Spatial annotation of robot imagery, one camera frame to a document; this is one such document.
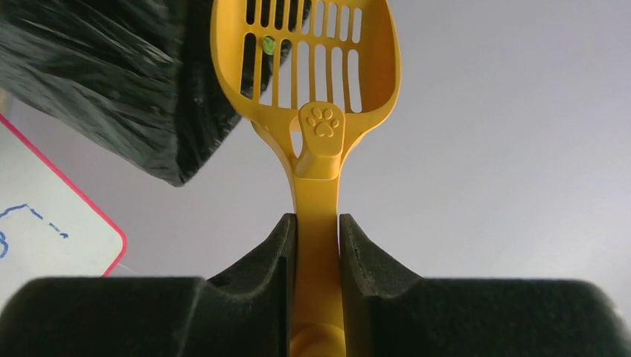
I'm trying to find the green litter clump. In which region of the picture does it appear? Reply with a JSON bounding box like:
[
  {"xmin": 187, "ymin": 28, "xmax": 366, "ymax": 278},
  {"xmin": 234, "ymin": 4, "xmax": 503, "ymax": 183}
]
[{"xmin": 261, "ymin": 36, "xmax": 276, "ymax": 56}]

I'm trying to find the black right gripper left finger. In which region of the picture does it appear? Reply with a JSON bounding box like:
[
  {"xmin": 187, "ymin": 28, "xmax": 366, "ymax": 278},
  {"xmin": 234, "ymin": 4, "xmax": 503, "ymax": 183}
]
[{"xmin": 1, "ymin": 213, "xmax": 297, "ymax": 356}]

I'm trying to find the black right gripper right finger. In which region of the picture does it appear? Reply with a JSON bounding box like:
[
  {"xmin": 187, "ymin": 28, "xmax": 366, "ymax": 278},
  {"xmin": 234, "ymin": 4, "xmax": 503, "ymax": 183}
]
[{"xmin": 339, "ymin": 214, "xmax": 630, "ymax": 356}]

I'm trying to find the yellow litter scoop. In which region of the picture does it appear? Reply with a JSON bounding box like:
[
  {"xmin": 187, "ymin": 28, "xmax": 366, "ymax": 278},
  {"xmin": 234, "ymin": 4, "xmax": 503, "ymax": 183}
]
[{"xmin": 210, "ymin": 1, "xmax": 401, "ymax": 356}]

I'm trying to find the pink framed whiteboard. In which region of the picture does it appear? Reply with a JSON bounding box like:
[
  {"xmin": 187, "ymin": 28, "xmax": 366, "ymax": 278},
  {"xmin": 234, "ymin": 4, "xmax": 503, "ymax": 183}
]
[{"xmin": 1, "ymin": 118, "xmax": 127, "ymax": 306}]

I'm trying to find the black trash bag liner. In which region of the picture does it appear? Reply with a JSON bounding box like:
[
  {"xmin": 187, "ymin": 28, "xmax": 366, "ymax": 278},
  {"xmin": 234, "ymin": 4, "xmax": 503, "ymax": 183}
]
[{"xmin": 1, "ymin": 1, "xmax": 240, "ymax": 187}]

